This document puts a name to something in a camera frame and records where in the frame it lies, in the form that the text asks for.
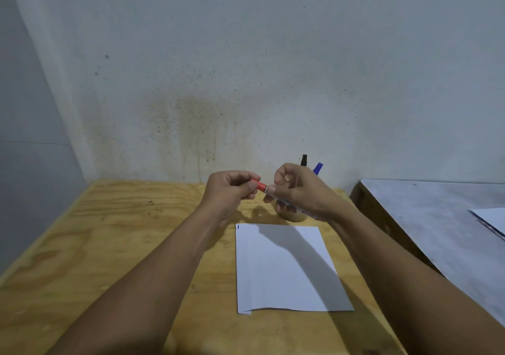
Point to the white paper sheet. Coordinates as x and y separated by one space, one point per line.
493 218
284 276

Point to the person's right hand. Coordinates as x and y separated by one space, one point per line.
307 195

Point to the person's left forearm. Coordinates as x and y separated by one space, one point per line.
157 279

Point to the beige pen holder cup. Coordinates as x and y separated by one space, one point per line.
298 217

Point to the blue marker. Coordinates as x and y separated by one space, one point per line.
318 168

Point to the black marker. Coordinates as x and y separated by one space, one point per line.
303 160

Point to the person's left thumb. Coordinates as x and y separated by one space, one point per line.
247 187

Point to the person's left hand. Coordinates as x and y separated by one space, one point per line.
221 193

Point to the white marker body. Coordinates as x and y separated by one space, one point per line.
271 190

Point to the red marker cap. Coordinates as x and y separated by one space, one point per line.
260 186

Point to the person's right forearm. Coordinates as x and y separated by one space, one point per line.
402 287

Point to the person's right thumb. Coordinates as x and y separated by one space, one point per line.
274 191

